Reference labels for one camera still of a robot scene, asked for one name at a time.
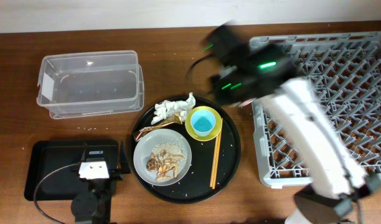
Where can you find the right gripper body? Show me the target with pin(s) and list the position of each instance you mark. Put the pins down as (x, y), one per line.
(232, 90)

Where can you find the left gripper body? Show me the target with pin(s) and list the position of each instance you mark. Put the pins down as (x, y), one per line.
(115, 174)

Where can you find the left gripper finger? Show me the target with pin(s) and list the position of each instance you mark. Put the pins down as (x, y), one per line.
(84, 150)
(124, 164)

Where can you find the grey plate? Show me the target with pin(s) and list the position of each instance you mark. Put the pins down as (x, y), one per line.
(144, 149)

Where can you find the food scraps pile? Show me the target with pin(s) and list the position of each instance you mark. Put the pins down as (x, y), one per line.
(165, 160)

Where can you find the yellow bowl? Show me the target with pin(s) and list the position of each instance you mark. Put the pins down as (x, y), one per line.
(216, 129)

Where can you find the blue plastic cup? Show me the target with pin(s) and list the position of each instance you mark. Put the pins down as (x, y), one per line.
(202, 122)

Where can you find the white napkin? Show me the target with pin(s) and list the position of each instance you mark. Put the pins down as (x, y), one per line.
(168, 108)

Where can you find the pink plastic cup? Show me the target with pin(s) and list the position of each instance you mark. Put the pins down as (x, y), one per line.
(247, 102)

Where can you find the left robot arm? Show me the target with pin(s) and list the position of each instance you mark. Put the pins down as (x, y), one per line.
(94, 204)

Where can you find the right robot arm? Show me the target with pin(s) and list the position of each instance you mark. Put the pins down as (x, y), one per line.
(338, 182)

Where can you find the grey dishwasher rack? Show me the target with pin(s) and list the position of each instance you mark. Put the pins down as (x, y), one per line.
(345, 72)

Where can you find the black rectangular tray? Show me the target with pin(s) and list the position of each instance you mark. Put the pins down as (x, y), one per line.
(48, 156)

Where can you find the right wooden chopstick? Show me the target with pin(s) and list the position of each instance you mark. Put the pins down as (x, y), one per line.
(216, 161)

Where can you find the wooden chopstick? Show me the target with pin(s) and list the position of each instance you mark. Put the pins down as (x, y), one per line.
(211, 177)
(216, 161)

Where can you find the clear plastic storage bin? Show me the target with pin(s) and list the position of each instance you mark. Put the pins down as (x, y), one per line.
(91, 84)

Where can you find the round black serving tray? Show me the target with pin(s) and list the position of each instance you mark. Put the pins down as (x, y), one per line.
(194, 186)

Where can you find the gold coffee sachet wrapper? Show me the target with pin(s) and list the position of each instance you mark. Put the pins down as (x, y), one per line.
(174, 119)

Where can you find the left wooden chopstick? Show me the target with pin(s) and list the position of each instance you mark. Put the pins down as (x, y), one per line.
(211, 177)

